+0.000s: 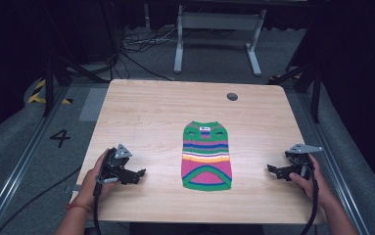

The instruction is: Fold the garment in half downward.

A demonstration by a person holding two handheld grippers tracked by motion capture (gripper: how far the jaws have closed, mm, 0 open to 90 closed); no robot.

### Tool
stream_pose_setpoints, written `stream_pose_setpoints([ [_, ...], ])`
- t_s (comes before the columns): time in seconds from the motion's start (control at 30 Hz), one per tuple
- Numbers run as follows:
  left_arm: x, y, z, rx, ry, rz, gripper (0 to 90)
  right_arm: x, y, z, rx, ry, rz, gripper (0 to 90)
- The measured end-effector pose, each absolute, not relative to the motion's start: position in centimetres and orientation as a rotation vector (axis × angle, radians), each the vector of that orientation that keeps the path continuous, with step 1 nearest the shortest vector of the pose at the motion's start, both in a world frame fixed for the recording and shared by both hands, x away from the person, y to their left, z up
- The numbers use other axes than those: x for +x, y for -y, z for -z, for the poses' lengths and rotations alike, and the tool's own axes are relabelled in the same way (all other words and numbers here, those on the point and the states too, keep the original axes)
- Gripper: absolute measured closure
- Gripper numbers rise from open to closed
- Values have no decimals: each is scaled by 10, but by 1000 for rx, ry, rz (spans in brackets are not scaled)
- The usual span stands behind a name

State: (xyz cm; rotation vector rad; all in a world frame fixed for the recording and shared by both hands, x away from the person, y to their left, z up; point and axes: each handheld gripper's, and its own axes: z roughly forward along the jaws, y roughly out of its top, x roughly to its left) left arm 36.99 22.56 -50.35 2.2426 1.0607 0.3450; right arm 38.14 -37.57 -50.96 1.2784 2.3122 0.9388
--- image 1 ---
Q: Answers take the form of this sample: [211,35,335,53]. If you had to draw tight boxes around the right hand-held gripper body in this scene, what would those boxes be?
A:
[275,143,324,181]

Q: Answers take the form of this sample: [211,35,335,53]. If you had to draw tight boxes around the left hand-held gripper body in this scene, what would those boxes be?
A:
[95,143,138,186]

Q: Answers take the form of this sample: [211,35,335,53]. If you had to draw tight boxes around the striped knitted pet sweater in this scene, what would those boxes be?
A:
[180,120,233,192]

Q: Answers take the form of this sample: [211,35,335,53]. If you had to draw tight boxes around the person's right hand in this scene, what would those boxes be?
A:
[288,153,337,208]

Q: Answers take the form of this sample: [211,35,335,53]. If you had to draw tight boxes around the person's left hand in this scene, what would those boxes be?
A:
[75,148,120,208]

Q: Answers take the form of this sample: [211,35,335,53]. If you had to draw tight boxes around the black metal stand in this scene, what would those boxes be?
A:
[41,6,111,118]
[267,19,323,124]

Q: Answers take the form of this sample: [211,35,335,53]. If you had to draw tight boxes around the yellow black hazard tape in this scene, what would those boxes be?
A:
[26,78,74,106]

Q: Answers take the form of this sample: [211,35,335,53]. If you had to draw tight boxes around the aluminium floor rail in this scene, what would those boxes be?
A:
[297,87,370,235]
[0,86,70,235]

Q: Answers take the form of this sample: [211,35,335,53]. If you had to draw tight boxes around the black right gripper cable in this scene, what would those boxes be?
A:
[298,161,320,235]

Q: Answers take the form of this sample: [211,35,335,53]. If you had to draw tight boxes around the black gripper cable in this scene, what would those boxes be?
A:
[92,177,106,235]
[298,161,320,235]

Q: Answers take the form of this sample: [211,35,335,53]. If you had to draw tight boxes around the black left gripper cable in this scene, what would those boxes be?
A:
[92,177,106,235]

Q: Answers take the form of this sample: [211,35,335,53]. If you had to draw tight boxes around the red string bracelet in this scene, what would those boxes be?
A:
[65,203,92,212]

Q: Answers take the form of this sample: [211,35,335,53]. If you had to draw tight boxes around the black floor cable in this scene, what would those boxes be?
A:
[0,164,83,235]

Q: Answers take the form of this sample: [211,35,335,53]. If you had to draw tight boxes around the bundle of floor cables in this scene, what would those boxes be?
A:
[110,25,179,82]

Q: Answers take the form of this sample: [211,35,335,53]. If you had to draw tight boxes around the grey metal table frame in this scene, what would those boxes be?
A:
[173,4,267,77]

